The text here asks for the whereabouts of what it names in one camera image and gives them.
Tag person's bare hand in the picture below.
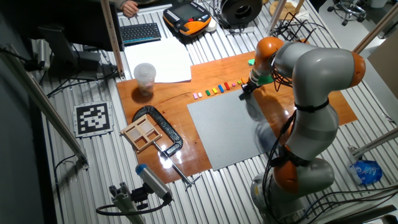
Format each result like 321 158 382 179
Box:
121 0 140 18

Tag clear plastic cup with lid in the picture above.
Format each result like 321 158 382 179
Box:
133 62 157 97

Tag tan upright frame post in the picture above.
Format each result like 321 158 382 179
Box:
99 0 126 79

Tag orange black teach pendant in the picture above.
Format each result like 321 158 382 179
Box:
162 1 212 37

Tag grey camera with blue cap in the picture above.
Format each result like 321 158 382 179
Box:
135 164 174 203

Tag wooden work board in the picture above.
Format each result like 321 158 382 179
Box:
116 51 359 185

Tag silver aluminium post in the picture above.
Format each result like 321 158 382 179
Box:
266 0 287 27

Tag office chair base with castors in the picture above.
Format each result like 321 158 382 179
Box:
326 0 368 27

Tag grey-sleeved person's forearm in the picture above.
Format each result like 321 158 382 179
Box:
108 0 128 10

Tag black round spool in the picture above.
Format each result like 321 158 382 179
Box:
220 0 264 30

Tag small wooden compartment tray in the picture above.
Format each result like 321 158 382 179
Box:
119 114 163 154

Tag white paper sheets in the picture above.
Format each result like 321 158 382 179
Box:
123 36 193 84

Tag black white fiducial marker board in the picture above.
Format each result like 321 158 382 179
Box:
73 101 115 139

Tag dark computer monitor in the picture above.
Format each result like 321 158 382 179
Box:
37 0 125 81

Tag grey Lego baseplate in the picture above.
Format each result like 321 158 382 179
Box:
186 88 277 172

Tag aluminium frame beam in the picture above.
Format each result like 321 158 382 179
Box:
0 43 90 170
353 1 398 55
348 127 398 159

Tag tan cardboard panel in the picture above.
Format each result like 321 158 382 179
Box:
367 35 398 110

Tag round wooden plate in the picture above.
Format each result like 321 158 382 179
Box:
269 0 307 21

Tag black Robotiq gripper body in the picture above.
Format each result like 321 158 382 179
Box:
241 79 259 94

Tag black wire stand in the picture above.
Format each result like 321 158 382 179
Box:
273 11 318 43

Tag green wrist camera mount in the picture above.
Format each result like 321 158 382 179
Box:
248 58 274 86

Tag aluminium camera mount profile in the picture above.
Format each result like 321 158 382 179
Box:
108 182 147 224

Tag black computer keyboard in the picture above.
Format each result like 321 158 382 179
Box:
119 22 162 46

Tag blue plastic bag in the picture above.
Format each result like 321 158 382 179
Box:
348 159 383 186

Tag black metal C-clamp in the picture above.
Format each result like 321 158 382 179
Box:
131 105 203 190

